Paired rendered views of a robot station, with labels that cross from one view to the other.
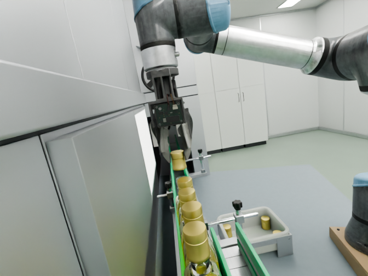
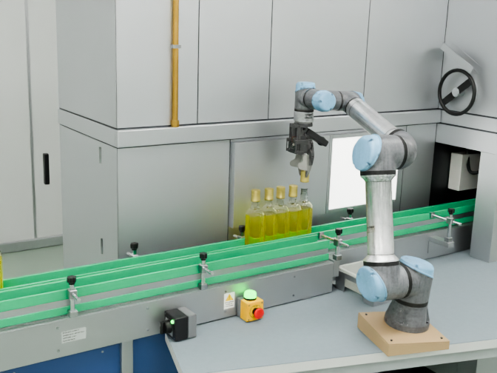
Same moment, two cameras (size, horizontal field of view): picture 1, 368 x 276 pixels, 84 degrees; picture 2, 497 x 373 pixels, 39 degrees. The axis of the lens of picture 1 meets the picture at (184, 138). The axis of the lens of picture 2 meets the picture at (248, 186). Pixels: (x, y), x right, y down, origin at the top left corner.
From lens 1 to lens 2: 247 cm
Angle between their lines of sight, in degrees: 58
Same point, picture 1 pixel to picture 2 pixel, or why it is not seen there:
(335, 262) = not seen: hidden behind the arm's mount
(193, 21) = (308, 104)
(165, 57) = (298, 118)
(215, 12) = (314, 104)
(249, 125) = not seen: outside the picture
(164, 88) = (292, 133)
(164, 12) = (300, 97)
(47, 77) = (234, 125)
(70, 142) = (234, 144)
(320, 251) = not seen: hidden behind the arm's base
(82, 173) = (235, 154)
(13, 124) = (219, 138)
